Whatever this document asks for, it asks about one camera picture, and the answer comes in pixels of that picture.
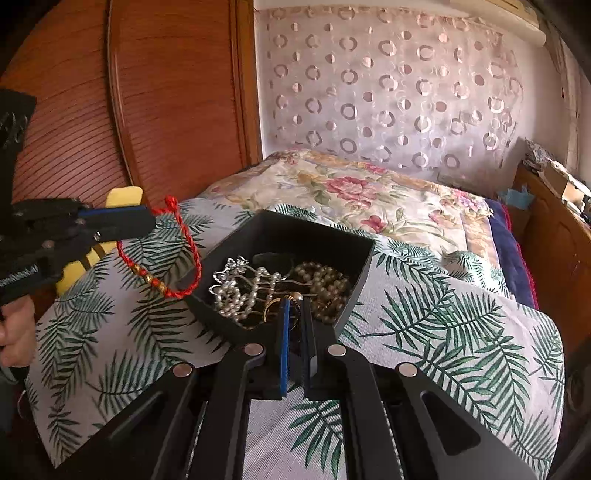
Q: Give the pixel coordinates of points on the circle pattern sheer curtain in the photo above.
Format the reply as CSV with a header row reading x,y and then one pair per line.
x,y
399,87

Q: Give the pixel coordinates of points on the floral bedspread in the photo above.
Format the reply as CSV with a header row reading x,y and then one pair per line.
x,y
362,195

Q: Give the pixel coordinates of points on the wall air conditioner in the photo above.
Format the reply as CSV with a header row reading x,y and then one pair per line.
x,y
516,17

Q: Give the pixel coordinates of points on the black open jewelry box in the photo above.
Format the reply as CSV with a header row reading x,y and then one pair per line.
x,y
273,256

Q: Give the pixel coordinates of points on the blue blanket edge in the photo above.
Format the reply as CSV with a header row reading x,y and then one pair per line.
x,y
517,275

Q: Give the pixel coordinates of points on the wooden wardrobe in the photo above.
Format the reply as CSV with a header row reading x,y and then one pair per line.
x,y
155,94

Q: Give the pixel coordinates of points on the palm leaf print cloth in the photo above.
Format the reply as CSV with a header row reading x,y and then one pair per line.
x,y
109,337

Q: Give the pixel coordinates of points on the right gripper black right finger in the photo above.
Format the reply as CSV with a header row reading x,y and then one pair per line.
x,y
389,423

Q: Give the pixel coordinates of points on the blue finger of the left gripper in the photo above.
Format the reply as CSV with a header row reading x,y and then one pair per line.
x,y
115,211

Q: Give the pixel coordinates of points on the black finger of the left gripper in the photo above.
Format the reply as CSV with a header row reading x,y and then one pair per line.
x,y
117,226

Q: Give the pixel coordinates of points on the wooden side cabinet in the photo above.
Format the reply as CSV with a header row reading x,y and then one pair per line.
x,y
556,248

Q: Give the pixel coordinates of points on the person's left hand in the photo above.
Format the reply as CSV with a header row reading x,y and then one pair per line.
x,y
18,333

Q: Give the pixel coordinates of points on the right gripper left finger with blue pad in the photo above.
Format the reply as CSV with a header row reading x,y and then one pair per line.
x,y
191,423

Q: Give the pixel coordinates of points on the yellow plush toy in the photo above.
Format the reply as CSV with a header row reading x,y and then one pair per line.
x,y
117,197

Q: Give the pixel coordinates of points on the blue paper bag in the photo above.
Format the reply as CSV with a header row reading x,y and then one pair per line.
x,y
519,199

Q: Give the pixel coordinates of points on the cardboard box on cabinet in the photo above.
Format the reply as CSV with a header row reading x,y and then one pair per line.
x,y
563,183

